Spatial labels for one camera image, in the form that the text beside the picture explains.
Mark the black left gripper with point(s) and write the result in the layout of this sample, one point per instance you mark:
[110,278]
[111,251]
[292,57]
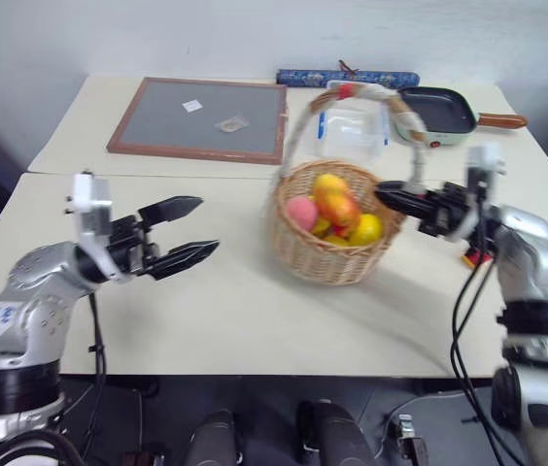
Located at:
[130,245]

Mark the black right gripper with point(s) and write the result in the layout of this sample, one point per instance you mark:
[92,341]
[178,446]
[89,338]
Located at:
[446,209]

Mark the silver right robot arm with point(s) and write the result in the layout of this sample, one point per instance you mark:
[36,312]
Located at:
[536,252]

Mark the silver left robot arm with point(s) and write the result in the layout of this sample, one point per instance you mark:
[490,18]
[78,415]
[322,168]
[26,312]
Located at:
[36,291]

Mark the round yellow orange fruit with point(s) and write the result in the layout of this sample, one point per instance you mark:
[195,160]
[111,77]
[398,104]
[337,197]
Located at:
[366,229]

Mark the orange red mango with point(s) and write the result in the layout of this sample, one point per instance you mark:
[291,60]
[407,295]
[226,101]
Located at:
[337,201]

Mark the small yellow fruit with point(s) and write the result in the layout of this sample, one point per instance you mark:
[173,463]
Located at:
[321,226]
[336,240]

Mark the clear plastic container blue clips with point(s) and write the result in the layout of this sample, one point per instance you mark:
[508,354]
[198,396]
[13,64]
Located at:
[352,131]

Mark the red yellow small object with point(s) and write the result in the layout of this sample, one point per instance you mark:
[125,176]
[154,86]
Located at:
[474,257]

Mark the green electric frying pan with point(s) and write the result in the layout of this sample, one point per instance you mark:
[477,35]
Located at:
[441,114]

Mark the pink peach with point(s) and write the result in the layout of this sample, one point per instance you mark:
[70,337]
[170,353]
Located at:
[302,212]

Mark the wood framed grey board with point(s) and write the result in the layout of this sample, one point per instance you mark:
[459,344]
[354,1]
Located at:
[201,119]

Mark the small clear plastic bag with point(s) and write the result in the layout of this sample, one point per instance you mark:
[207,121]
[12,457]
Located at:
[231,124]

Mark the small white card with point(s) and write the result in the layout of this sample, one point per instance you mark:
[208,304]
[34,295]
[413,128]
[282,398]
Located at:
[192,106]

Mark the dark rounded shape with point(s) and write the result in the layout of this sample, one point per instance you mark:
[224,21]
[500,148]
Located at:
[213,439]
[334,434]

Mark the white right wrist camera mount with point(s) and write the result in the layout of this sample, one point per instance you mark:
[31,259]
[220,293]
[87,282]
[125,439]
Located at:
[484,165]

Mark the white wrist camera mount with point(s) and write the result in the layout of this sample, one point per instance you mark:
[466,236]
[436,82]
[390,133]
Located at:
[90,204]
[484,165]

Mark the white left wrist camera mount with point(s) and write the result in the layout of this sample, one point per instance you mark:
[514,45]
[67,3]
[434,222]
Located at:
[90,204]

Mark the metal caster bracket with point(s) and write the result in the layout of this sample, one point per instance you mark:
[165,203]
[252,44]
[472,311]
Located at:
[407,434]

